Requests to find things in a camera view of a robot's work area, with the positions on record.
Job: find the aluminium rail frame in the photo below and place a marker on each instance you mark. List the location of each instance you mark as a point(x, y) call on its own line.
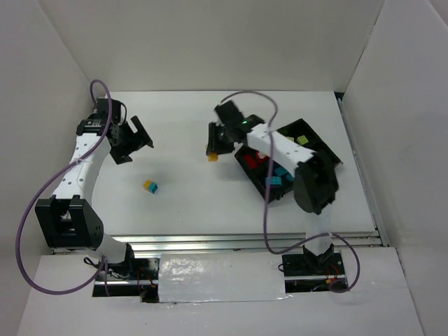
point(203, 206)

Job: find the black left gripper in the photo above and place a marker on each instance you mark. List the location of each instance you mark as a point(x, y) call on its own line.
point(129, 141)

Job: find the black four-compartment tray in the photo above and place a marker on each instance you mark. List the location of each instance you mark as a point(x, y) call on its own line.
point(312, 165)

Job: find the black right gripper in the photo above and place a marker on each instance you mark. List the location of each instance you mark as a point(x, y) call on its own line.
point(215, 138)

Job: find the teal lego under yellow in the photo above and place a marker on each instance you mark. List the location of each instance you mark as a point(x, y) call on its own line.
point(152, 187)

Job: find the yellow long lego brick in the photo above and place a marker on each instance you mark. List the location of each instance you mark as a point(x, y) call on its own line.
point(212, 157)

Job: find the white foil cover plate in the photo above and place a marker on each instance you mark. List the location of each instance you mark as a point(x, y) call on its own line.
point(220, 277)

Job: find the yellow lego on teal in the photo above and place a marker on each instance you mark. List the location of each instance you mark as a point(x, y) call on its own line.
point(145, 185)

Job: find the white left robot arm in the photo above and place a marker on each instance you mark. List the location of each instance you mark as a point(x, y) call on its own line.
point(67, 218)

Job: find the teal rounded lego brick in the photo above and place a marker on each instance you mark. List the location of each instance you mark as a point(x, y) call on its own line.
point(280, 171)

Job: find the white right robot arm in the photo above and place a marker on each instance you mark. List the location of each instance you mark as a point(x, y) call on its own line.
point(318, 247)

